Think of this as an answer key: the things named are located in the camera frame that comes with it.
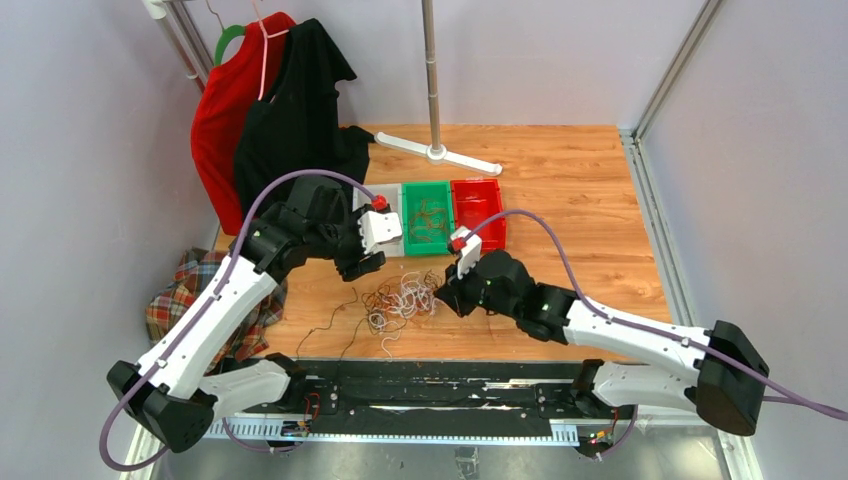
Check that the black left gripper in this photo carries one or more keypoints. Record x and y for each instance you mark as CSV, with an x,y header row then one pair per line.
x,y
356,266

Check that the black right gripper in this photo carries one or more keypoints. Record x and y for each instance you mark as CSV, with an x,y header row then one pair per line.
x,y
451,292

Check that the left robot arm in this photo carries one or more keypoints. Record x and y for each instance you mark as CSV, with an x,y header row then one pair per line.
x,y
168,391

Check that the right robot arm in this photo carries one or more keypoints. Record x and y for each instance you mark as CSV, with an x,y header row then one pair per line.
x,y
711,372

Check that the white plastic bin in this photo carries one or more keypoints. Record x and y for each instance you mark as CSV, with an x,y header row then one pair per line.
x,y
392,192

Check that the red plastic bin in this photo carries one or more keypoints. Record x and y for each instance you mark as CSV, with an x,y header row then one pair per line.
x,y
473,202

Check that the green plastic bin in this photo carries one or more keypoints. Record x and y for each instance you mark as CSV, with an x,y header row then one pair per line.
x,y
428,217

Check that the black t-shirt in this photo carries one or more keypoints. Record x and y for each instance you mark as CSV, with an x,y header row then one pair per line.
x,y
295,125

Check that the white stand with metal pole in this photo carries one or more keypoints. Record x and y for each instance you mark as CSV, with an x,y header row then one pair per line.
x,y
436,153

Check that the plaid flannel shirt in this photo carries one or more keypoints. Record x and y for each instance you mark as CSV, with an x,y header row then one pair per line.
x,y
234,326

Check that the red t-shirt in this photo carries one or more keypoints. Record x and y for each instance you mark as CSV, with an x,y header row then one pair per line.
x,y
221,115

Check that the pink clothes hanger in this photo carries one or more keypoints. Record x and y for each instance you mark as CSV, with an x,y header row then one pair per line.
x,y
267,36

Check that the green clothes hanger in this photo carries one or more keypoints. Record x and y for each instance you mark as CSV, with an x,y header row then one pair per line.
x,y
228,34

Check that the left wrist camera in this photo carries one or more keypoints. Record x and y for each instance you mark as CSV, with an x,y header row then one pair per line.
x,y
380,228

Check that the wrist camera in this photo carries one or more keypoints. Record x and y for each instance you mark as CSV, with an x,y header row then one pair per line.
x,y
380,228
467,248

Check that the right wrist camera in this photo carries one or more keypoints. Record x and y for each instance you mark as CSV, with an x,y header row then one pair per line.
x,y
467,248

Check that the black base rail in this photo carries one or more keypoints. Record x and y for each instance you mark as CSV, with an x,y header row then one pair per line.
x,y
463,399

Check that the clothes rack metal frame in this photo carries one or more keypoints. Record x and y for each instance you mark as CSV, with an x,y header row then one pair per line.
x,y
180,29

